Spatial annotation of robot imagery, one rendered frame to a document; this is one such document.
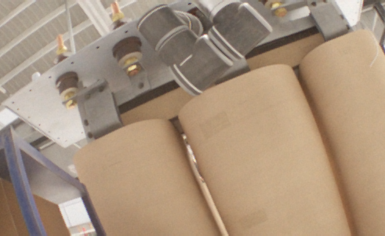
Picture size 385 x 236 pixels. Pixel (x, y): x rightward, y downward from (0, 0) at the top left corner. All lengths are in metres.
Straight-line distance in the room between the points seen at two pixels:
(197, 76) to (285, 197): 0.47
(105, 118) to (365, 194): 0.95
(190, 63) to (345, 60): 0.60
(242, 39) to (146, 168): 0.54
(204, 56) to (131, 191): 0.53
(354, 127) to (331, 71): 0.21
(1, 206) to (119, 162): 0.79
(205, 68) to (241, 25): 0.15
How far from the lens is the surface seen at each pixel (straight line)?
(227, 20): 1.28
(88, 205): 1.50
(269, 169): 1.54
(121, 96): 1.77
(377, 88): 1.64
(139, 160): 1.61
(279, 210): 1.52
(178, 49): 1.30
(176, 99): 1.76
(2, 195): 0.96
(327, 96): 1.64
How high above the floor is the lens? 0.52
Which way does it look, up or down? 18 degrees up
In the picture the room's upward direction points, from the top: 22 degrees counter-clockwise
